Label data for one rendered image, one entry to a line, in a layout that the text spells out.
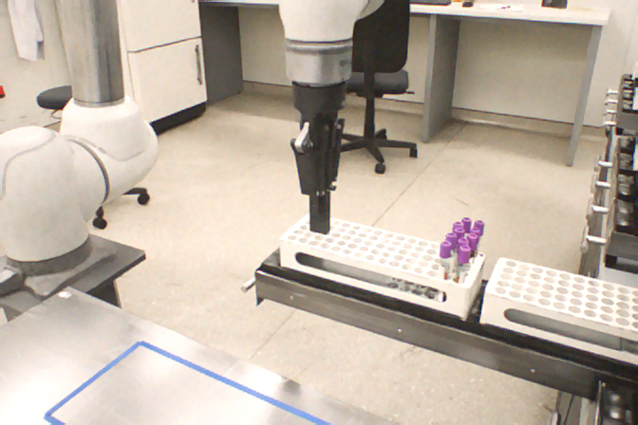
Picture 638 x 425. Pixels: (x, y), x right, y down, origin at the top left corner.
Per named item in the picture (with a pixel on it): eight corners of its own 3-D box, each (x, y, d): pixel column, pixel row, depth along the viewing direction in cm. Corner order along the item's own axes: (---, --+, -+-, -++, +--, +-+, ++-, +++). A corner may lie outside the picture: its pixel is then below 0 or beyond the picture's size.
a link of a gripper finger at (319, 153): (329, 122, 77) (326, 125, 76) (328, 195, 82) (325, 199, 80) (306, 120, 78) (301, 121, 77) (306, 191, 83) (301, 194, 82)
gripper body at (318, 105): (329, 89, 70) (329, 157, 75) (356, 76, 77) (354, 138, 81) (279, 83, 73) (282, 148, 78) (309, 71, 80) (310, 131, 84)
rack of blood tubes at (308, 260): (481, 288, 83) (486, 253, 80) (464, 325, 75) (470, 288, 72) (309, 244, 95) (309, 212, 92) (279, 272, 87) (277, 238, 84)
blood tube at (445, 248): (448, 309, 77) (454, 243, 72) (442, 315, 76) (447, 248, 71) (439, 305, 78) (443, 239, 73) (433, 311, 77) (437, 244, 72)
